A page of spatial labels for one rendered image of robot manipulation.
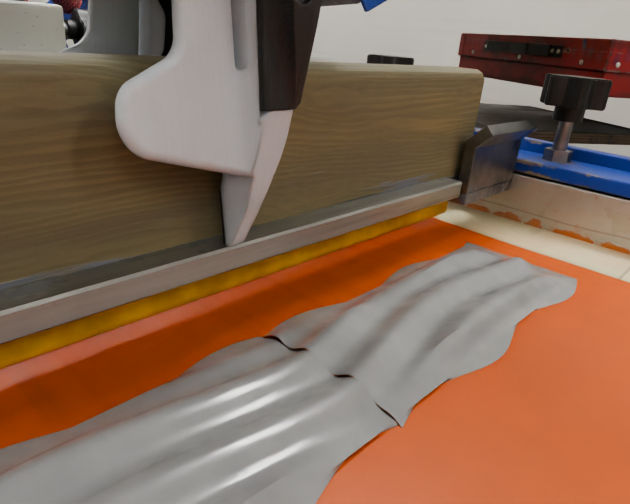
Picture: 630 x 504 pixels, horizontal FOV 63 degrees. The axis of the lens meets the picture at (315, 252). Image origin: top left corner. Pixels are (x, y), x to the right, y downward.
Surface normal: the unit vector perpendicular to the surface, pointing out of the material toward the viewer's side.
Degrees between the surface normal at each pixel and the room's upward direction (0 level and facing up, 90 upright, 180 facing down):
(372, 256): 0
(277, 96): 84
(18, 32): 90
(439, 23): 90
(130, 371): 0
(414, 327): 34
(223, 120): 82
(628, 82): 90
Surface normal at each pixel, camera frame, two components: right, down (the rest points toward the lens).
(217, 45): 0.73, 0.18
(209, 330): 0.08, -0.92
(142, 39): -0.68, 0.23
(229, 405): 0.39, -0.59
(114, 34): 0.66, 0.46
